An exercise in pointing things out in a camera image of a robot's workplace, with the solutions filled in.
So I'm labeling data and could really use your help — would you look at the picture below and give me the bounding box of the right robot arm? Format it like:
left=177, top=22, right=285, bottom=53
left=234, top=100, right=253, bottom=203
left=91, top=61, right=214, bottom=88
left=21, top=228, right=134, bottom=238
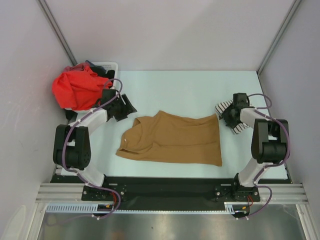
left=215, top=93, right=291, bottom=201

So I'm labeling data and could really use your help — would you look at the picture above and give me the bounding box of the right aluminium corner post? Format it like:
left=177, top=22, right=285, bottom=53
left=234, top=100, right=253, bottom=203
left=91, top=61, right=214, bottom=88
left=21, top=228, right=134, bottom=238
left=256, top=0, right=304, bottom=78

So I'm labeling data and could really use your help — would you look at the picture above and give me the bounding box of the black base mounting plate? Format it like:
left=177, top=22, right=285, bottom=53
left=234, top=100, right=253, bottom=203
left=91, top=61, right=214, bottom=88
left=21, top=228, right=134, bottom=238
left=49, top=175, right=292, bottom=211

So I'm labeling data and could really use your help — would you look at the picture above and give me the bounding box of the left aluminium corner post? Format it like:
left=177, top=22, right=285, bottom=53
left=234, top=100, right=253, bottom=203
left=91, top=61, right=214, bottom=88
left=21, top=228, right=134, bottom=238
left=36, top=0, right=78, bottom=66

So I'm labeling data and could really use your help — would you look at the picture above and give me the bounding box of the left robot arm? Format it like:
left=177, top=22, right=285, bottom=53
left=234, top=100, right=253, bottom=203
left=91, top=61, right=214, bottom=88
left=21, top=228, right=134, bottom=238
left=53, top=89, right=137, bottom=200

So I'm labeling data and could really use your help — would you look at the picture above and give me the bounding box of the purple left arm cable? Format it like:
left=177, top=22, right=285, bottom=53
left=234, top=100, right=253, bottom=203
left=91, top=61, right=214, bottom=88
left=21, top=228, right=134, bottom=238
left=61, top=78, right=124, bottom=221

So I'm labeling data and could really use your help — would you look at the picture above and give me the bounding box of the dark blue garment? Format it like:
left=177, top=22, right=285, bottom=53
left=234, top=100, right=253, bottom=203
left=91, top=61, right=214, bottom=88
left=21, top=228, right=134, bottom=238
left=85, top=60, right=96, bottom=68

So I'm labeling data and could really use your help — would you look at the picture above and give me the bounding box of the red garment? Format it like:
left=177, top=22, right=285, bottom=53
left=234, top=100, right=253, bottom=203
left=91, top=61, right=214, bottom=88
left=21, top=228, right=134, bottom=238
left=51, top=65, right=113, bottom=111

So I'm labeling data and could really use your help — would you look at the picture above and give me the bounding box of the tan brown garment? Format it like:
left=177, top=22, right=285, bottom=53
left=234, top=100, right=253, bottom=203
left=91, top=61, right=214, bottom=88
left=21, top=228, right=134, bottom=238
left=116, top=111, right=223, bottom=167

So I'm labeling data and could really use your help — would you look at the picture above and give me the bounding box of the white slotted cable duct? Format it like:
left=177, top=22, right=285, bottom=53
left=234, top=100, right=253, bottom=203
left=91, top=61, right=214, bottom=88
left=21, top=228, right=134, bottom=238
left=46, top=203, right=248, bottom=215

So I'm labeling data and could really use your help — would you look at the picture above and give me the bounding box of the black white striped tank top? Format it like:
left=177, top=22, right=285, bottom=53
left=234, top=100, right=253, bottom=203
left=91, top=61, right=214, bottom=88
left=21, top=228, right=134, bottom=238
left=214, top=100, right=249, bottom=135

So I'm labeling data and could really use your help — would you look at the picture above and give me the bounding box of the aluminium frame rail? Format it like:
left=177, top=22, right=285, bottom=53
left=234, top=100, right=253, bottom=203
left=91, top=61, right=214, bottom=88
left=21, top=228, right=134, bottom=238
left=35, top=183, right=309, bottom=205

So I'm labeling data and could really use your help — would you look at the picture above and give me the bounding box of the aluminium corner post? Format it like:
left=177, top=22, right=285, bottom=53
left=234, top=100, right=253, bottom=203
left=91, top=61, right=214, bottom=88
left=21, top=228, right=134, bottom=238
left=36, top=0, right=78, bottom=66
left=256, top=0, right=304, bottom=78

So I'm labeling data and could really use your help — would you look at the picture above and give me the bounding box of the white plastic laundry basket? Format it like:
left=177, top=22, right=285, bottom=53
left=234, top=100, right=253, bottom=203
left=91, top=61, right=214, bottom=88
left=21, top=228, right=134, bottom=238
left=63, top=61, right=119, bottom=115

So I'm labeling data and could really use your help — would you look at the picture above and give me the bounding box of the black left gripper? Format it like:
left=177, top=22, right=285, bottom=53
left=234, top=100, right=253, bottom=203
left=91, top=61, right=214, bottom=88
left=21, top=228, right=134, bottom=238
left=111, top=94, right=137, bottom=122

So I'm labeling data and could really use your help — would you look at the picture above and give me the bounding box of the black garment in basket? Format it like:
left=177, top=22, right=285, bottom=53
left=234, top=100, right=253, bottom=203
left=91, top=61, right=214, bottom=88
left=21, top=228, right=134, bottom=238
left=90, top=66, right=115, bottom=79

